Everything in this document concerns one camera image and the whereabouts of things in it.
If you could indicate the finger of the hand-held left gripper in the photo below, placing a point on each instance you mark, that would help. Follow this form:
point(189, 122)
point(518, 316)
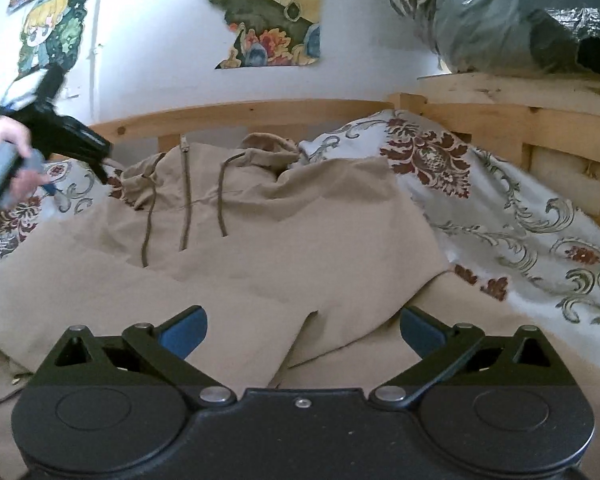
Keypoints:
point(87, 147)

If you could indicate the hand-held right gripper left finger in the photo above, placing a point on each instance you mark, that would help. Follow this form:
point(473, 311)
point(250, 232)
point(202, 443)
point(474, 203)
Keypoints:
point(185, 331)

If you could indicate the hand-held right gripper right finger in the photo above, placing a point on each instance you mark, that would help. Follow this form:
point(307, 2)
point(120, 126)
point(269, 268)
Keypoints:
point(422, 332)

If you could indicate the beige hooded jacket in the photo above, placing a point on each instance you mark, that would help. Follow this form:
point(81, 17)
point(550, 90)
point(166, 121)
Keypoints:
point(280, 220)

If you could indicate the person's left hand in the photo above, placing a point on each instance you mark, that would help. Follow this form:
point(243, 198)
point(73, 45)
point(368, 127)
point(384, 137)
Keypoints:
point(5, 132)

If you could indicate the white floral bedspread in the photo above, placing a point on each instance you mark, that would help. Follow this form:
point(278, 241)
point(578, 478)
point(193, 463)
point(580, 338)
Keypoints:
point(505, 220)

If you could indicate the raw wooden plank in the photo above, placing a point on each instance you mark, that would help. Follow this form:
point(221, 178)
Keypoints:
point(520, 85)

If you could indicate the clear bag of grey bedding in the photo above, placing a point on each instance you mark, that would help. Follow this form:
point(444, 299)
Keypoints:
point(490, 15)

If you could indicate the black plastic bag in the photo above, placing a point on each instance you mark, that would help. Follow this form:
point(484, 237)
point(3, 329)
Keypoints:
point(580, 35)

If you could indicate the white wall conduit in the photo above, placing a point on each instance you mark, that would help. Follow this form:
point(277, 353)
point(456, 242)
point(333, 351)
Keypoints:
point(99, 60)

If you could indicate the cartoon figure wall poster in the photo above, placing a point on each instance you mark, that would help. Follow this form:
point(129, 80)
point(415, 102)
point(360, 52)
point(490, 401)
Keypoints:
point(50, 30)

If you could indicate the floral landscape wall poster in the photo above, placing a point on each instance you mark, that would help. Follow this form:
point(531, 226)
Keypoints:
point(265, 10)

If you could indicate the wooden bed frame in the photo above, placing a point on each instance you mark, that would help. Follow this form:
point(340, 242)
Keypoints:
point(505, 120)

